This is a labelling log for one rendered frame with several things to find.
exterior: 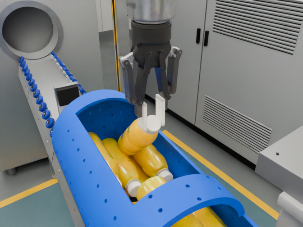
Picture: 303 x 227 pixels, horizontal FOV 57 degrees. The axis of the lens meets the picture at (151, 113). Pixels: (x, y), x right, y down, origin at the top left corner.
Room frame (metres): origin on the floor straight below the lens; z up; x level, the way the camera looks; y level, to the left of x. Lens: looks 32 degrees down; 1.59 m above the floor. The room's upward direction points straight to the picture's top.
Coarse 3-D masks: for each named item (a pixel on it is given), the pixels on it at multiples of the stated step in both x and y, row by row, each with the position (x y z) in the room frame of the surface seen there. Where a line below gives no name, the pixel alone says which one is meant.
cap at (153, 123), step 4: (148, 116) 0.52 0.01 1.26; (152, 116) 0.53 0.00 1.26; (156, 116) 0.53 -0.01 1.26; (148, 120) 0.52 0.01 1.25; (152, 120) 0.52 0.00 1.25; (156, 120) 0.52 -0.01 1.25; (160, 120) 0.53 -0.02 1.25; (148, 124) 0.51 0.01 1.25; (152, 124) 0.51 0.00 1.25; (156, 124) 0.52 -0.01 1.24; (160, 124) 0.52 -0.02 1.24; (148, 128) 0.50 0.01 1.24; (152, 128) 0.51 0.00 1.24; (156, 128) 0.51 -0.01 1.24; (152, 132) 0.51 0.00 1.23
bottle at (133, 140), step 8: (136, 120) 0.55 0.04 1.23; (128, 128) 0.57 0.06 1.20; (136, 128) 0.53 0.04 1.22; (120, 136) 0.62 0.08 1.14; (128, 136) 0.55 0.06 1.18; (136, 136) 0.52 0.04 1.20; (144, 136) 0.52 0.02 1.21; (152, 136) 0.52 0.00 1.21; (120, 144) 0.60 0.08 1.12; (128, 144) 0.56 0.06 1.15; (136, 144) 0.53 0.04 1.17; (144, 144) 0.53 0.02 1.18; (128, 152) 0.58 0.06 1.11; (136, 152) 0.58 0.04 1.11
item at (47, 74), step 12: (36, 60) 1.73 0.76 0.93; (48, 60) 1.74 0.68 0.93; (36, 72) 1.55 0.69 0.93; (48, 72) 1.55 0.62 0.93; (60, 72) 1.55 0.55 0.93; (24, 84) 1.49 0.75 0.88; (48, 84) 1.38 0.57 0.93; (60, 84) 1.38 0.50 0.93; (48, 96) 1.24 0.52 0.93; (48, 108) 1.12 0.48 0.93; (36, 120) 1.13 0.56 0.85; (48, 144) 0.91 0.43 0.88; (60, 168) 0.75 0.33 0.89; (60, 180) 0.72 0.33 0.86; (72, 204) 0.60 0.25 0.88; (72, 216) 0.58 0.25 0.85
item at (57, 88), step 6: (66, 84) 1.06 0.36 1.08; (72, 84) 1.06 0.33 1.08; (54, 90) 1.03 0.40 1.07; (60, 90) 1.02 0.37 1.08; (66, 90) 1.03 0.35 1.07; (72, 90) 1.04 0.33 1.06; (78, 90) 1.05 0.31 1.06; (60, 96) 1.01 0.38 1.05; (66, 96) 1.02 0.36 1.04; (72, 96) 1.04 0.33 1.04; (78, 96) 1.05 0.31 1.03; (60, 102) 1.01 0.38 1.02; (66, 102) 1.02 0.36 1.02; (60, 108) 1.02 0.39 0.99
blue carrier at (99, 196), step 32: (96, 96) 0.67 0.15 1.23; (64, 128) 0.59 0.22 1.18; (96, 128) 0.69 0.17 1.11; (64, 160) 0.52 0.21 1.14; (96, 160) 0.44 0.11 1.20; (96, 192) 0.38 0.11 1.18; (160, 192) 0.33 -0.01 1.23; (192, 192) 0.33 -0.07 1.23; (224, 192) 0.35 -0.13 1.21; (96, 224) 0.33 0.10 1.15; (128, 224) 0.29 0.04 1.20; (160, 224) 0.27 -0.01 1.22; (256, 224) 0.34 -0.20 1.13
